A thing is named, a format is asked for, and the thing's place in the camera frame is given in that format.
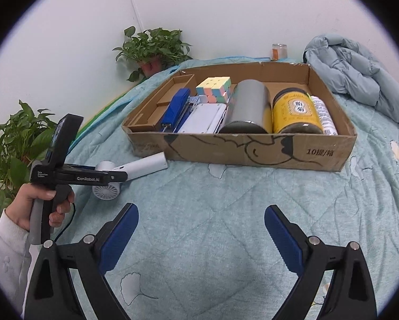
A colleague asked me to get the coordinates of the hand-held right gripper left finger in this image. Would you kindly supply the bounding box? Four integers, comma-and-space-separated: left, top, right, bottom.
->
25, 203, 139, 320

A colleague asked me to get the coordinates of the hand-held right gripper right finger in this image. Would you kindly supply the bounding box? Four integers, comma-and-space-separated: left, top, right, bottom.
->
264, 205, 377, 320

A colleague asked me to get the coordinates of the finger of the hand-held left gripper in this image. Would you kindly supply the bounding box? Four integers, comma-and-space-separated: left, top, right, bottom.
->
101, 170, 129, 184

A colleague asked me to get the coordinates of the white handheld fan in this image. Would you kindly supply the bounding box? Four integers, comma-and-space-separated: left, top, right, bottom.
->
92, 151, 169, 198

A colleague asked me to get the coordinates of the blue stapler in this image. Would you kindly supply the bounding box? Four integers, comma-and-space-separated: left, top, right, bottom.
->
160, 88, 191, 133

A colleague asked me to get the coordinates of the large cardboard box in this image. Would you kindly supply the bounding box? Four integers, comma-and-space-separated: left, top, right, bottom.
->
122, 61, 358, 173

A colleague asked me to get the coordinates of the narrow cardboard insert tray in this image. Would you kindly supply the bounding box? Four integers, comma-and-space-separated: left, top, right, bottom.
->
128, 74, 195, 133

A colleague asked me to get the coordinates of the white plastic case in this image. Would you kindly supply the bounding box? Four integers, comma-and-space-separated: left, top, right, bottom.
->
178, 103, 227, 135

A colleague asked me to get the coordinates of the yellow dried flower jar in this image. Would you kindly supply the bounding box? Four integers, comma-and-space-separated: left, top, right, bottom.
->
272, 87, 323, 135

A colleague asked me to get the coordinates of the white spray bottle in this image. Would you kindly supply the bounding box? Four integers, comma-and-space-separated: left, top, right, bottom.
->
310, 95, 339, 137

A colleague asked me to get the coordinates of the pastel puzzle cube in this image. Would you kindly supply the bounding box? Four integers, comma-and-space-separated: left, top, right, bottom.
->
195, 77, 233, 105

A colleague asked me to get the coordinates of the silver metal can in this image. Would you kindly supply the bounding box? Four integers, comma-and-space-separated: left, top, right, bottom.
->
218, 79, 274, 135

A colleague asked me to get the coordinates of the person's left forearm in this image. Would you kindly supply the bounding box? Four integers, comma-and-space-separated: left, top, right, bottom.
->
0, 208, 32, 309

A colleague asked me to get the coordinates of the person's left hand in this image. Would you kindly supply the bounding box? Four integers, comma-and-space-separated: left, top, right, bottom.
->
4, 183, 75, 238

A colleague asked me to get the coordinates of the large leafy green plant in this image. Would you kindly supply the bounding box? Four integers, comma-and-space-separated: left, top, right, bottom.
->
0, 99, 66, 233

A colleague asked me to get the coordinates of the teal printed quilt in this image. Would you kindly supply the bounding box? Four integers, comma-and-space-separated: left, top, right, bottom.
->
55, 57, 399, 320

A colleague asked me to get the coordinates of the small potted green plant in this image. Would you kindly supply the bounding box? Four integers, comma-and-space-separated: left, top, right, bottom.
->
112, 26, 193, 82

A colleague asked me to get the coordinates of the light blue puffer jacket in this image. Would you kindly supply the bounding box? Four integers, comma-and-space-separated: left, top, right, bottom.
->
302, 34, 399, 123

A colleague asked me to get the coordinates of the small orange label glass jar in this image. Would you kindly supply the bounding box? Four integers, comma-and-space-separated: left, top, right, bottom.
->
271, 43, 288, 61

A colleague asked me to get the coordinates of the black cable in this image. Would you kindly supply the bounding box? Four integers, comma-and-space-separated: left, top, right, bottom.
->
54, 203, 76, 241

